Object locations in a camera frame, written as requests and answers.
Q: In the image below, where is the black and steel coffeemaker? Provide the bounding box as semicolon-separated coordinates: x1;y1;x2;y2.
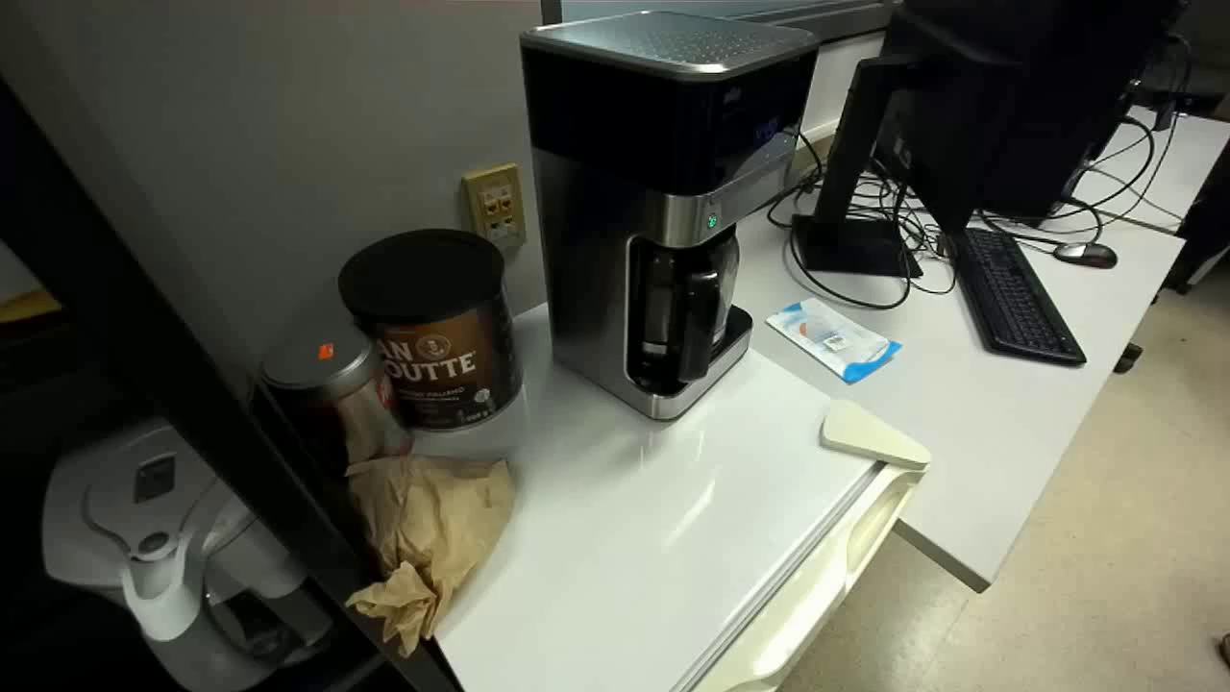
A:
517;12;818;421

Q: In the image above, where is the brown coffee can black lid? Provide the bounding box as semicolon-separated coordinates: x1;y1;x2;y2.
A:
338;232;517;430

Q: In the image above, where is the white mini fridge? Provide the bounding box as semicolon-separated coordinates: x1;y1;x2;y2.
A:
439;313;917;692

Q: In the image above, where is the blue white wipes packet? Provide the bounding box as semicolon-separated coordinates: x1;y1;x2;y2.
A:
767;300;900;384

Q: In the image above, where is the black monitor stand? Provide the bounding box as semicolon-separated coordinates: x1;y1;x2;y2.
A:
793;55;917;277

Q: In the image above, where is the beige corner pad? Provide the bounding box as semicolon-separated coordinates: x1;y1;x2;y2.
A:
818;400;931;468

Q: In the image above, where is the crumpled brown paper bag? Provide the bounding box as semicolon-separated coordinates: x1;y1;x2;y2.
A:
345;454;513;658

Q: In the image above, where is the glass jar with metal lid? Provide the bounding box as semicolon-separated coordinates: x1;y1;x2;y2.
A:
262;327;411;478

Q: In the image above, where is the black computer keyboard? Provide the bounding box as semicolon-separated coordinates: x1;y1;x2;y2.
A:
948;232;1085;367

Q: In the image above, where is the black computer monitor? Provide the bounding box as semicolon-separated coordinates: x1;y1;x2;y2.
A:
882;0;1182;234

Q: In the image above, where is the black computer mouse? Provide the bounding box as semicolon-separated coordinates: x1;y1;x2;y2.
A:
1053;244;1119;269

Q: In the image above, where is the white single-serve coffee machine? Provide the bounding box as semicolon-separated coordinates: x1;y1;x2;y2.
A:
43;421;333;692

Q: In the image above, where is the beige wall outlet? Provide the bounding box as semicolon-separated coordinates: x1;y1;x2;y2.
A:
459;164;522;253

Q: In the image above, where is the black shelf frame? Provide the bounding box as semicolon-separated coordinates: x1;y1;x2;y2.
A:
0;73;459;692

